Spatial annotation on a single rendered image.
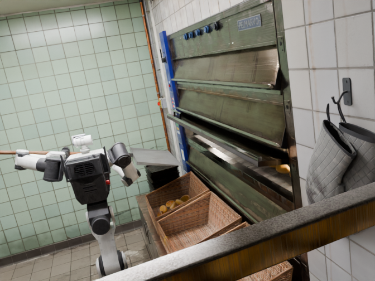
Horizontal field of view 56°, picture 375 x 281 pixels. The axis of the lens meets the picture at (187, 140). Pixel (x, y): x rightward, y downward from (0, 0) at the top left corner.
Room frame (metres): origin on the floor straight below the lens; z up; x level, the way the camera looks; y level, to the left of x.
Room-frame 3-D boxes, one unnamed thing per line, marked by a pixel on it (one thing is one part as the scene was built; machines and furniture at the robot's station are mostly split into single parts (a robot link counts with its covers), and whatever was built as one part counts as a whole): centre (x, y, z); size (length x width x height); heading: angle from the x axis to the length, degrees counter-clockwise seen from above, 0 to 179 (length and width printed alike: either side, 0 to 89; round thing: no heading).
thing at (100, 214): (2.18, 0.65, 1.01); 0.28 x 0.13 x 0.18; 13
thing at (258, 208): (2.37, -0.22, 1.02); 1.79 x 0.11 x 0.19; 14
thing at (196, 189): (2.87, 0.19, 0.72); 0.56 x 0.49 x 0.28; 13
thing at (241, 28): (2.37, -0.24, 1.99); 1.80 x 0.08 x 0.21; 14
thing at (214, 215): (2.29, 0.04, 0.72); 0.56 x 0.49 x 0.28; 15
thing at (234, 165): (2.37, -0.24, 1.16); 1.80 x 0.06 x 0.04; 14
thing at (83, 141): (2.27, 0.66, 1.47); 0.10 x 0.07 x 0.09; 98
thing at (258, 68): (2.37, -0.22, 1.80); 1.79 x 0.11 x 0.19; 14
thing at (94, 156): (2.21, 0.66, 1.27); 0.34 x 0.30 x 0.36; 98
